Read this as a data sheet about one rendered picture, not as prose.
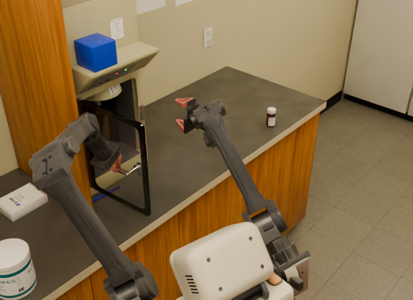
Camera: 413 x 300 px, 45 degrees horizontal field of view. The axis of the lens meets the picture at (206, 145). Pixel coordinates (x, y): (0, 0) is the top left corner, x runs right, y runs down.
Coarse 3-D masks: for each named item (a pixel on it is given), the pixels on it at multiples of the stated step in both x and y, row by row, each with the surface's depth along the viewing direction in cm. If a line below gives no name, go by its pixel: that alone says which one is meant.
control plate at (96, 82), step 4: (124, 68) 178; (128, 68) 182; (116, 72) 177; (120, 72) 180; (124, 72) 184; (128, 72) 188; (104, 76) 173; (108, 76) 176; (112, 76) 179; (116, 76) 183; (120, 76) 187; (96, 80) 171; (100, 80) 174; (104, 80) 178; (92, 84) 173; (96, 84) 177; (88, 88) 175; (92, 88) 178
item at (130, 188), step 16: (96, 112) 175; (112, 112) 169; (112, 128) 173; (128, 128) 168; (128, 144) 172; (144, 144) 167; (128, 160) 176; (144, 160) 170; (96, 176) 193; (112, 176) 187; (128, 176) 180; (144, 176) 175; (112, 192) 192; (128, 192) 185; (144, 192) 179; (144, 208) 184
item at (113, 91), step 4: (112, 88) 194; (116, 88) 195; (120, 88) 199; (100, 92) 191; (104, 92) 192; (108, 92) 193; (112, 92) 194; (116, 92) 195; (92, 96) 191; (96, 96) 191; (100, 96) 191; (104, 96) 192; (108, 96) 193; (112, 96) 194; (88, 100) 192; (92, 100) 191; (96, 100) 191; (100, 100) 192
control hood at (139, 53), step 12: (120, 48) 185; (132, 48) 185; (144, 48) 186; (156, 48) 186; (120, 60) 176; (132, 60) 177; (144, 60) 186; (72, 72) 172; (84, 72) 168; (96, 72) 168; (108, 72) 171; (84, 84) 170
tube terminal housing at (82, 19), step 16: (96, 0) 170; (112, 0) 175; (128, 0) 181; (64, 16) 163; (80, 16) 167; (96, 16) 172; (112, 16) 178; (128, 16) 183; (80, 32) 170; (96, 32) 175; (128, 32) 186; (80, 96) 180; (96, 192) 205
